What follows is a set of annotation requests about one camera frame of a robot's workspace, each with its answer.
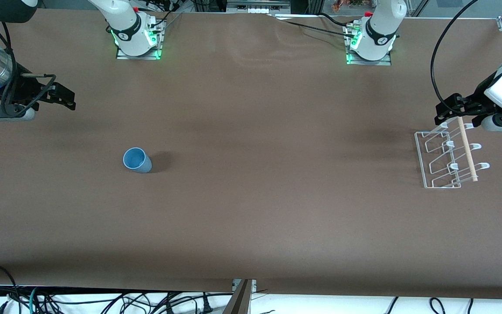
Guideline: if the long black table cable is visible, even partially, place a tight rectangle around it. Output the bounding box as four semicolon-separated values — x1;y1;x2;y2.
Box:
273;15;357;39

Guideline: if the silver electronics box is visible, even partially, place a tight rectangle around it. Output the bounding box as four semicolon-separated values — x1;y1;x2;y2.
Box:
227;0;291;14

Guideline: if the tangled black floor cable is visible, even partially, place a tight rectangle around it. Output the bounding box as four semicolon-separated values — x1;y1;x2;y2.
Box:
37;291;234;314

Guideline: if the orange red background item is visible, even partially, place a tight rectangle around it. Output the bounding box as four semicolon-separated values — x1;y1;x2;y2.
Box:
332;0;367;12

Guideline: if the aluminium table frame profile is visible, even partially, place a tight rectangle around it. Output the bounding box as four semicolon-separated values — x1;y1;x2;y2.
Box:
222;279;257;314

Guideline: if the white wire cup rack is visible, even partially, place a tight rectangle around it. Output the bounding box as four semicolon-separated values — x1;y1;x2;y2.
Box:
414;116;490;189

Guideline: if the blue plastic cup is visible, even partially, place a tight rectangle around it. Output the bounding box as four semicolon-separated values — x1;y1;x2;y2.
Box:
123;147;153;174

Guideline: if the short black table cable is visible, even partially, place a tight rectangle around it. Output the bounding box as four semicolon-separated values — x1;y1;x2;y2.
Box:
319;12;358;29

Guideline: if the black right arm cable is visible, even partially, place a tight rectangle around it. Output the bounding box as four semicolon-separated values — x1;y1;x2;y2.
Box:
0;21;57;116

